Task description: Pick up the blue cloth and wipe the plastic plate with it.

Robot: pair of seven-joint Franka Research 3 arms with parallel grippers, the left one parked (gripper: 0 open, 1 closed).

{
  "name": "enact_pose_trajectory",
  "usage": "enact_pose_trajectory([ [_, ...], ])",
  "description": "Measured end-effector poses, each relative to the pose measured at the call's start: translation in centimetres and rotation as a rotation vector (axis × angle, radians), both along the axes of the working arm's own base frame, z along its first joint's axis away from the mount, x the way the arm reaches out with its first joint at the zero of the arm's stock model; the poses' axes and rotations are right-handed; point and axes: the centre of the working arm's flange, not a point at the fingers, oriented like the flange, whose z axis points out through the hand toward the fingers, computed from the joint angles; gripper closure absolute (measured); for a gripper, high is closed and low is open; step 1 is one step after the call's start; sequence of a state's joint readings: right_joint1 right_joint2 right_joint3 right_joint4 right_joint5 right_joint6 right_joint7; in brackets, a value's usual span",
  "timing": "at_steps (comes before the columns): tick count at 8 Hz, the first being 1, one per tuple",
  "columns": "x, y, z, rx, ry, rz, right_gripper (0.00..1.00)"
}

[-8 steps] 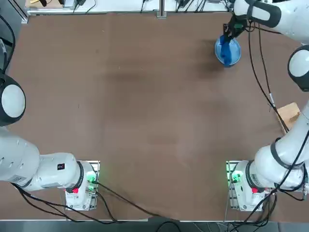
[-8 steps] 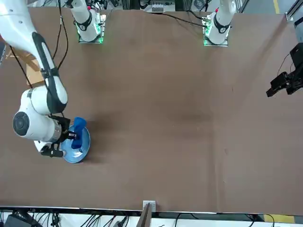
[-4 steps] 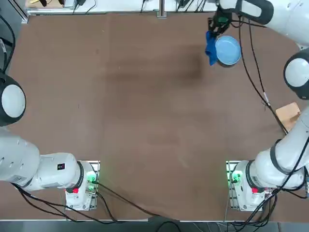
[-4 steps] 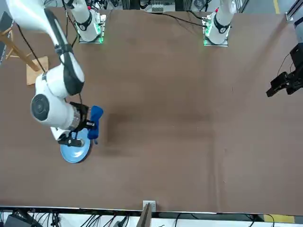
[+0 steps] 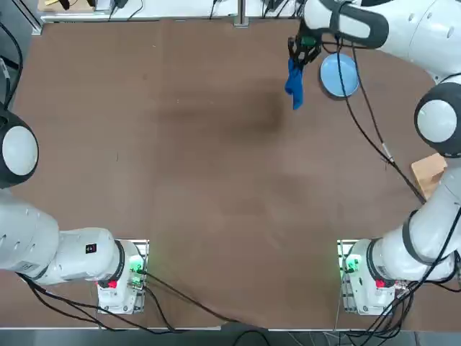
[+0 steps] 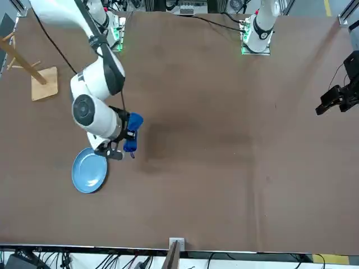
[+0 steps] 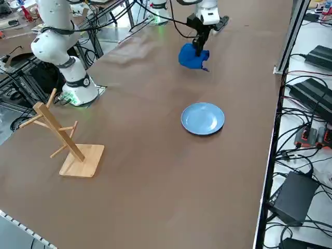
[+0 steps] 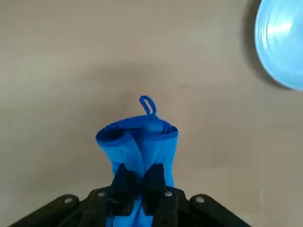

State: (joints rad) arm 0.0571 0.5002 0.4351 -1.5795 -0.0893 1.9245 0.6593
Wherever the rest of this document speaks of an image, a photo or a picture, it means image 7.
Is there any aluminium frame post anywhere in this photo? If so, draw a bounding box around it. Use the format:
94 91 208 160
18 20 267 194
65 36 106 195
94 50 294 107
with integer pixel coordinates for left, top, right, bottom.
273 0 312 75

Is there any black box device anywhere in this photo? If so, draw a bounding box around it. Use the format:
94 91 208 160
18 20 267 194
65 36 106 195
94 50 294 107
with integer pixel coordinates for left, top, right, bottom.
279 237 332 249
267 171 320 226

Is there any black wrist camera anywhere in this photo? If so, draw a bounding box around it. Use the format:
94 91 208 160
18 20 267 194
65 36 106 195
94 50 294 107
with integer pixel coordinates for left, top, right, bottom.
214 15 230 33

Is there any wooden cup rack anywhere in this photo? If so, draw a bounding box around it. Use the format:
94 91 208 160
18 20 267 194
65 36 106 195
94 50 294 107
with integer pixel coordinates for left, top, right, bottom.
20 88 105 178

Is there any orange and black device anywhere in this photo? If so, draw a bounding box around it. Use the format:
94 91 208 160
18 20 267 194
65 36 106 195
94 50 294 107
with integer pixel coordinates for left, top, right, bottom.
294 126 332 150

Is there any blue cloth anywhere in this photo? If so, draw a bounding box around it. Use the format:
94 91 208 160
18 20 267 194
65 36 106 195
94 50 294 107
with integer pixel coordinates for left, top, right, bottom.
177 43 211 72

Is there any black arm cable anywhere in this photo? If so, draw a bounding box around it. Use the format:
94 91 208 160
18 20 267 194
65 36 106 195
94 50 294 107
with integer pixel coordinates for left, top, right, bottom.
165 0 198 39

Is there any light blue plastic plate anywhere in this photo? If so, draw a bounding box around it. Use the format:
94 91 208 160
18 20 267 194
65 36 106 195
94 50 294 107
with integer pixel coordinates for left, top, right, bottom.
181 102 226 137

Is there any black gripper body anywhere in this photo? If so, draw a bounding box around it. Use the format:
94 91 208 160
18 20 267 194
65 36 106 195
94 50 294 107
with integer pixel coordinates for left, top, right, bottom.
186 14 211 36

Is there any large black power brick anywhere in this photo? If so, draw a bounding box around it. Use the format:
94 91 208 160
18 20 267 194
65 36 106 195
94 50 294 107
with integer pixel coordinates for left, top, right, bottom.
288 77 332 118

